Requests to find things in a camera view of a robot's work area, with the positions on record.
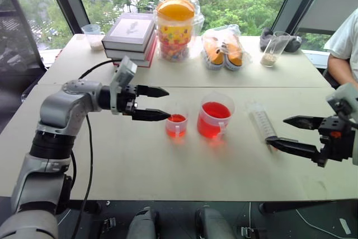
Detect black mesh rack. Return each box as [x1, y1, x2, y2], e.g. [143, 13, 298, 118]
[0, 0, 48, 96]

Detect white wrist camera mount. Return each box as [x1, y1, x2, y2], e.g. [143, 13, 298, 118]
[109, 55, 138, 115]
[326, 82, 358, 166]

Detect tall glass with grains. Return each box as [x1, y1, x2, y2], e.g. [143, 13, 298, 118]
[260, 31, 292, 68]

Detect dark rounded grey shape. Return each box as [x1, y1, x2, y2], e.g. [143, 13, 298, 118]
[195, 205, 236, 239]
[125, 206, 161, 239]

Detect dark grey cloth bundle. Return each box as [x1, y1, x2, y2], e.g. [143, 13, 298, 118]
[259, 27, 303, 53]

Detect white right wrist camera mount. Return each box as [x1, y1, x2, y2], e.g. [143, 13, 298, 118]
[326, 82, 358, 166]

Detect clear plastic syringe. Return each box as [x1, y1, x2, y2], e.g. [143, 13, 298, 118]
[245, 101, 278, 142]

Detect thick grey book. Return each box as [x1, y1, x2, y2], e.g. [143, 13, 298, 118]
[104, 32, 157, 61]

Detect large beaker red liquid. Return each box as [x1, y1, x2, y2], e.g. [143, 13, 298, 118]
[196, 92, 235, 141]

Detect clear plastic bag around jar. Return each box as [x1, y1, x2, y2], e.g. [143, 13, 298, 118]
[152, 0, 205, 63]

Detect bagged orange shoes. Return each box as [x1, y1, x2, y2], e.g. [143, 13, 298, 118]
[200, 24, 253, 72]

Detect person in white t-shirt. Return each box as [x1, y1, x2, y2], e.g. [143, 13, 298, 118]
[323, 7, 358, 61]

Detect small beaker red liquid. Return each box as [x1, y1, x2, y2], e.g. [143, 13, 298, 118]
[164, 106, 189, 139]

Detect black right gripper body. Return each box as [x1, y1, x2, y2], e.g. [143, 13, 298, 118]
[317, 115, 358, 167]

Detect orange canvas shoe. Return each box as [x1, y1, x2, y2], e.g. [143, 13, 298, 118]
[223, 34, 244, 72]
[202, 35, 226, 71]

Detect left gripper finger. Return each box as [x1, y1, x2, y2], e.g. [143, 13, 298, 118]
[136, 85, 170, 98]
[131, 108, 172, 123]

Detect dark grey hardcover book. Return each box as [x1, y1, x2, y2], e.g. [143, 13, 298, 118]
[101, 12, 156, 53]

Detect orange-lidded candy jar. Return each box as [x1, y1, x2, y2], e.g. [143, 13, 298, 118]
[155, 0, 196, 63]

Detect red book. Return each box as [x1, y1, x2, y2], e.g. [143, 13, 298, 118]
[112, 37, 158, 68]

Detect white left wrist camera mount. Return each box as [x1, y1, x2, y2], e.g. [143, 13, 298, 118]
[109, 55, 138, 115]

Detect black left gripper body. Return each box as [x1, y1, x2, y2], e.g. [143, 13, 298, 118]
[116, 83, 140, 117]

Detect clear measuring cup with grains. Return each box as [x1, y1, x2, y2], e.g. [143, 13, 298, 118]
[81, 24, 105, 53]

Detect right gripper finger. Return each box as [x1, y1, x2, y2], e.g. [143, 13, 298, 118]
[265, 136, 323, 163]
[282, 115, 324, 131]

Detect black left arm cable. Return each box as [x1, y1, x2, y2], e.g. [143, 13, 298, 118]
[70, 59, 124, 239]

